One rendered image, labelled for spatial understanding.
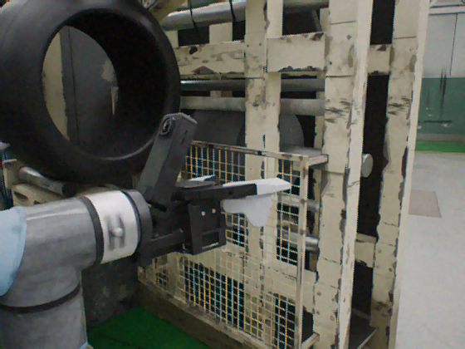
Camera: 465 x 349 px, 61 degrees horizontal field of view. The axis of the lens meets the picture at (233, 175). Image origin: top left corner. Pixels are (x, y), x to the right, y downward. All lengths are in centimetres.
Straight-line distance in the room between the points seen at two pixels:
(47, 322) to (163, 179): 18
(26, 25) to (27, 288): 85
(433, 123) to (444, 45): 170
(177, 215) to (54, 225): 15
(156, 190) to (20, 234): 14
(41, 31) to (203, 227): 81
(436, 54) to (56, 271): 1004
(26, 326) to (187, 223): 19
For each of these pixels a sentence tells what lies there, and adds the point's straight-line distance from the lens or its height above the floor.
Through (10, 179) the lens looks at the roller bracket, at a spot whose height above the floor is 89.
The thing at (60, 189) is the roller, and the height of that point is 90.
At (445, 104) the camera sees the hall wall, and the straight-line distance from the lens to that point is 1019.
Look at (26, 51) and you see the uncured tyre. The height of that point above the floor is 128.
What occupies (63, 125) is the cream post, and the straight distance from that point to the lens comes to 163.
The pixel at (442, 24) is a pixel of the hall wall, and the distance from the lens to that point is 1032.
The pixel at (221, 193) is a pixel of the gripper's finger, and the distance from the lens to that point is 47.
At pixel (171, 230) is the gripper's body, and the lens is 49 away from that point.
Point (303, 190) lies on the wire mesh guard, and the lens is 118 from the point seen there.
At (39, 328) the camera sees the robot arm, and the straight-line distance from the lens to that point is 44.
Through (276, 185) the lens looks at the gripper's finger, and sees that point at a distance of 50.
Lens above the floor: 119
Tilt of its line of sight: 12 degrees down
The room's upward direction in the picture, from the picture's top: straight up
